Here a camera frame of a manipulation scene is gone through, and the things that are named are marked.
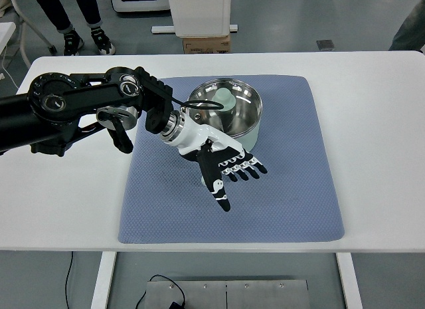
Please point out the white table leg frame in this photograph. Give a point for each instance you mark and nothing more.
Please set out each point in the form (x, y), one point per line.
(344, 261)

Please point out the white rolling chair frame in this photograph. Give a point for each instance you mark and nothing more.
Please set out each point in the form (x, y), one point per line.
(24, 22)

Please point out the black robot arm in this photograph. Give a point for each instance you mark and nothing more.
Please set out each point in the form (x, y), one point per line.
(59, 110)

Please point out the glass lid with green knob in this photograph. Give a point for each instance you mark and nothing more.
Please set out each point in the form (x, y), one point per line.
(232, 106)

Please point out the black white sneaker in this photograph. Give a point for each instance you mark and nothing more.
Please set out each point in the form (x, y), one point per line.
(102, 41)
(72, 43)

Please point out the person in grey trousers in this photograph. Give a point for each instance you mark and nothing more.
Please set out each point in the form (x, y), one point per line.
(410, 36)

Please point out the blue textured mat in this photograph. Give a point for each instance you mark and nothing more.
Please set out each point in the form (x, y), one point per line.
(295, 202)

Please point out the cardboard box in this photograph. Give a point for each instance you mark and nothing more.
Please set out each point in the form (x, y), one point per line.
(207, 45)

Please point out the grey floor plate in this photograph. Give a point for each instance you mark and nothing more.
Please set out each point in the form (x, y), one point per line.
(325, 45)

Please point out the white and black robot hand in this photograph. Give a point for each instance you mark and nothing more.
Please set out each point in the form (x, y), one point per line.
(216, 153)

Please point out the left black white sneaker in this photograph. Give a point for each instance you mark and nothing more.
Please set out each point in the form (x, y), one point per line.
(72, 43)

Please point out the right black white sneaker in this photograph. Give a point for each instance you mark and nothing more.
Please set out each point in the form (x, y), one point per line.
(102, 41)

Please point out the metal base plate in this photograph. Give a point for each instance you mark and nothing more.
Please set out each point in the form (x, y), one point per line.
(228, 294)

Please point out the white appliance in background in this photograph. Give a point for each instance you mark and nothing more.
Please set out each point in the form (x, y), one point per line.
(133, 6)

